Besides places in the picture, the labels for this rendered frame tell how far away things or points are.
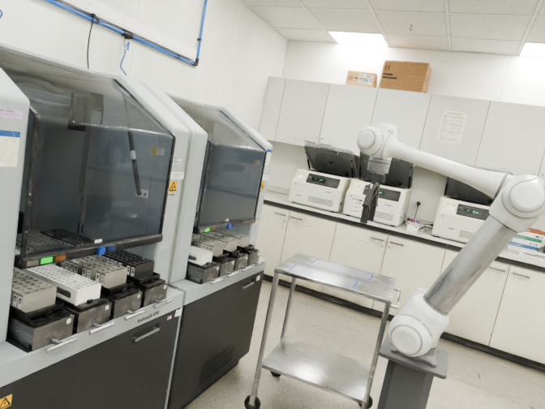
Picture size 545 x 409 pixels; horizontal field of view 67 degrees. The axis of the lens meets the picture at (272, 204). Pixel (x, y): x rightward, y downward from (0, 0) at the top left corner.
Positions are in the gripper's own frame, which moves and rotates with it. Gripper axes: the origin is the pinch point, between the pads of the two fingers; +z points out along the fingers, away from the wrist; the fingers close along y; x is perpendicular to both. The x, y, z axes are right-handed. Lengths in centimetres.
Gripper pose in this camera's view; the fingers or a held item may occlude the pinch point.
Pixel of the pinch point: (366, 219)
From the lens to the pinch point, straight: 183.8
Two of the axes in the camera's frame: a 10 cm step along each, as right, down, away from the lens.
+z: -1.8, 9.7, 1.3
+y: 4.1, -0.5, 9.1
